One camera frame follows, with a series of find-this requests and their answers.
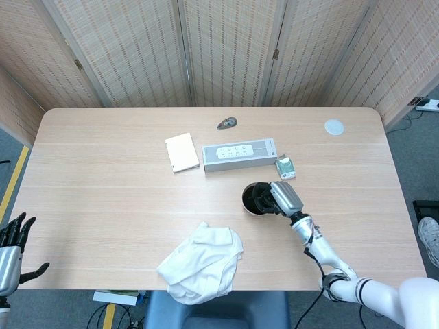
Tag white floor power strip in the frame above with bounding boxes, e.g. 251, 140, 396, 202
415, 99, 439, 113

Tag white cup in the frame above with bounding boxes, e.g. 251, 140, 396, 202
241, 182, 275, 217

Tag flat white box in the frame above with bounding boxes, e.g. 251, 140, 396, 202
164, 132, 200, 173

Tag green white tissue pack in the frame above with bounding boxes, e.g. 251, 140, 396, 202
275, 154, 297, 180

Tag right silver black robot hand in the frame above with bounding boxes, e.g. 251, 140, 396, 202
252, 180, 305, 217

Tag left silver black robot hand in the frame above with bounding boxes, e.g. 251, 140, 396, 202
0, 212, 51, 297

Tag round white table grommet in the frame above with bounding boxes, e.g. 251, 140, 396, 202
324, 118, 345, 136

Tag grey power strip box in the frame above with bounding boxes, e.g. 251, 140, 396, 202
201, 137, 278, 175

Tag dark blue chair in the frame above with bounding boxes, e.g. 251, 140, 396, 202
143, 290, 292, 329

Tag white crumpled towel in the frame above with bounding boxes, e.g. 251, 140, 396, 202
156, 221, 245, 306

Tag bamboo folding screen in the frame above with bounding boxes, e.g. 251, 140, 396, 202
0, 0, 439, 147

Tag black floor stand base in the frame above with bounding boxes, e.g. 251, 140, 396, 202
412, 199, 439, 220

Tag white sneaker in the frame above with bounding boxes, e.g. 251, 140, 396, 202
417, 216, 439, 268

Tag small grey brown gadget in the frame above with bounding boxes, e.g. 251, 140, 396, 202
216, 116, 238, 130

